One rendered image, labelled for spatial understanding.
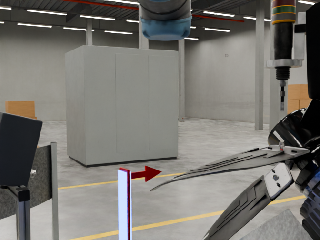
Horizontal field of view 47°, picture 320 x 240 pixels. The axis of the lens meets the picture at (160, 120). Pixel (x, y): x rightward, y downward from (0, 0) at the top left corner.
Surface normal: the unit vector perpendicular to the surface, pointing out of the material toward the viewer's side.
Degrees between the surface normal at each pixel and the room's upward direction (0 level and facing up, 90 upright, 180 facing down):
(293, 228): 55
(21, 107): 90
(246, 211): 49
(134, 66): 90
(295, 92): 90
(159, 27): 93
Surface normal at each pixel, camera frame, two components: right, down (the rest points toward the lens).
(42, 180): 0.96, 0.01
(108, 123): 0.47, 0.05
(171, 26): 0.20, 0.11
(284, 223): -0.29, -0.52
